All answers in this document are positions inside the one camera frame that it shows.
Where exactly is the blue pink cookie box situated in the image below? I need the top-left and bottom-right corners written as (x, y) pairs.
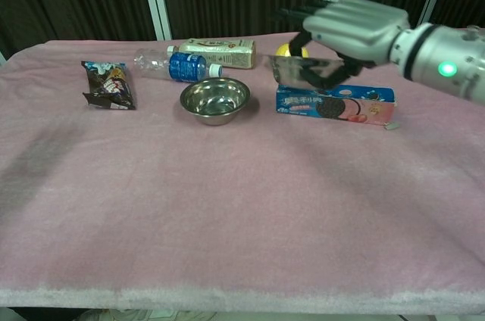
top-left (275, 85), bottom-right (399, 125)

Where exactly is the beige milk tea bottle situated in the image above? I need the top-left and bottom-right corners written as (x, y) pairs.
top-left (166, 37), bottom-right (257, 70)

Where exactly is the dark snack packet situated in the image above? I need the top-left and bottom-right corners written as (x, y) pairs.
top-left (81, 61), bottom-right (136, 111)

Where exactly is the pink tablecloth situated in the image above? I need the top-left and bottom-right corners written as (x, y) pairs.
top-left (0, 26), bottom-right (485, 316)

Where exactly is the yellow plastic pear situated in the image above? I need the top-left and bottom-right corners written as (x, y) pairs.
top-left (275, 43), bottom-right (308, 59)

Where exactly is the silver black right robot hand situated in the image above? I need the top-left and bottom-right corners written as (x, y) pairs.
top-left (273, 0), bottom-right (411, 90)

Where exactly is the clear blue-label water bottle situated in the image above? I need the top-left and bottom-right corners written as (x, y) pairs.
top-left (133, 48), bottom-right (224, 83)

